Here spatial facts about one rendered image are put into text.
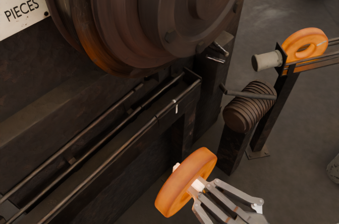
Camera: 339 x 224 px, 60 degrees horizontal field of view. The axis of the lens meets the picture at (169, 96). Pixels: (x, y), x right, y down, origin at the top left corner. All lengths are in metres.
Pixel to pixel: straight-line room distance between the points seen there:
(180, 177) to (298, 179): 1.16
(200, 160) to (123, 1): 0.31
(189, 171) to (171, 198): 0.06
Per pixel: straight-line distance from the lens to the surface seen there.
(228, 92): 1.05
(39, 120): 0.69
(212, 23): 0.63
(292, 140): 1.75
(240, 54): 2.10
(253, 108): 1.13
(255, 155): 1.63
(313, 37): 1.09
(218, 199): 0.59
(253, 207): 0.60
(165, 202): 0.56
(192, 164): 0.55
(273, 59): 1.08
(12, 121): 0.72
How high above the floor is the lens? 1.40
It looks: 51 degrees down
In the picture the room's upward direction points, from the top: straight up
